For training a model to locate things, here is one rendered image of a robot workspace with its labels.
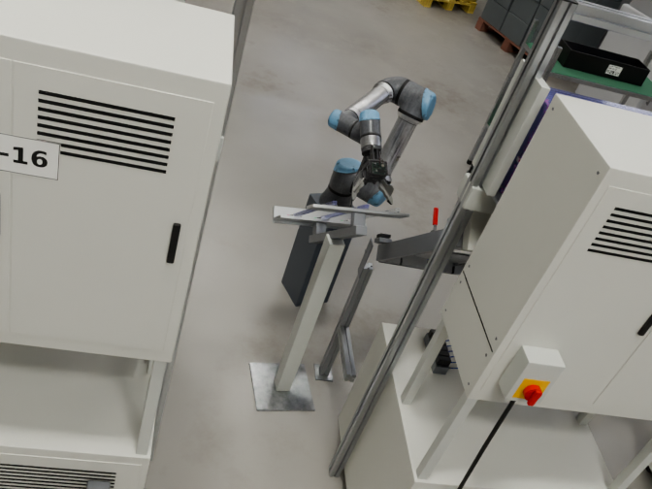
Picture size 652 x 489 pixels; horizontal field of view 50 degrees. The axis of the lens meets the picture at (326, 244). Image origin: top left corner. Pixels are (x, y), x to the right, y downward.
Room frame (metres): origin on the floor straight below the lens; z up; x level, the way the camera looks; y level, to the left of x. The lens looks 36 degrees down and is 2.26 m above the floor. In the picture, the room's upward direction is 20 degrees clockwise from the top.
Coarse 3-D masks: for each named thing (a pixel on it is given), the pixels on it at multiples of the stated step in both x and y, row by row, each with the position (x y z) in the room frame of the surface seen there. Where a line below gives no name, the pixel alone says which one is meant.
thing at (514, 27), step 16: (496, 0) 7.76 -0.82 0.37; (512, 0) 7.61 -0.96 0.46; (528, 0) 7.44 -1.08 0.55; (544, 0) 7.28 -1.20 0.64; (592, 0) 7.21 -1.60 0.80; (608, 0) 7.37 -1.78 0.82; (480, 16) 7.87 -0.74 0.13; (496, 16) 7.69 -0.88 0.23; (512, 16) 7.51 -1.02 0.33; (528, 16) 7.37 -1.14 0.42; (544, 16) 7.21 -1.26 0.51; (496, 32) 7.95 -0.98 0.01; (512, 32) 7.44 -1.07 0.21; (576, 32) 7.23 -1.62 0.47; (592, 32) 7.37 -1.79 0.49; (512, 48) 7.46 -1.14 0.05
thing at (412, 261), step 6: (402, 258) 2.23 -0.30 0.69; (408, 258) 2.24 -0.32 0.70; (414, 258) 2.24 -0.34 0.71; (420, 258) 2.25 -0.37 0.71; (426, 258) 2.26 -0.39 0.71; (402, 264) 2.21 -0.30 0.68; (408, 264) 2.22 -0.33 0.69; (414, 264) 2.23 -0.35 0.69; (420, 264) 2.24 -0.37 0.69; (426, 264) 2.25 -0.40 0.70; (450, 264) 2.29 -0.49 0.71; (444, 270) 2.27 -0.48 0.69; (450, 270) 2.28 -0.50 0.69; (456, 270) 2.29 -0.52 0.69; (462, 270) 2.30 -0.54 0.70
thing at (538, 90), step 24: (576, 0) 1.72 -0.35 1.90; (600, 24) 1.72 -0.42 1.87; (624, 24) 1.75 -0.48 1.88; (648, 24) 1.75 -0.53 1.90; (504, 96) 1.79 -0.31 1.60; (528, 96) 1.68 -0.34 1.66; (528, 120) 1.65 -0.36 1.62; (504, 144) 1.68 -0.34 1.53; (504, 168) 1.65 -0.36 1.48; (360, 264) 2.20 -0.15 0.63; (432, 336) 1.87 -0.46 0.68
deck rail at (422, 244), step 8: (432, 232) 1.87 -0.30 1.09; (440, 232) 1.81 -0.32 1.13; (400, 240) 2.06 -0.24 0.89; (408, 240) 1.99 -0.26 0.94; (416, 240) 1.94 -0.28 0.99; (424, 240) 1.89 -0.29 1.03; (432, 240) 1.84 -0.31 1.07; (384, 248) 2.15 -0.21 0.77; (392, 248) 2.09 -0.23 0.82; (400, 248) 2.03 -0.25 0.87; (408, 248) 1.97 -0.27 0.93; (416, 248) 1.91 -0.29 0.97; (424, 248) 1.86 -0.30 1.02; (432, 248) 1.82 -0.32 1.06; (376, 256) 2.19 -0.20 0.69; (384, 256) 2.13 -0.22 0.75; (392, 256) 2.06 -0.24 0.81; (400, 256) 2.01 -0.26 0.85
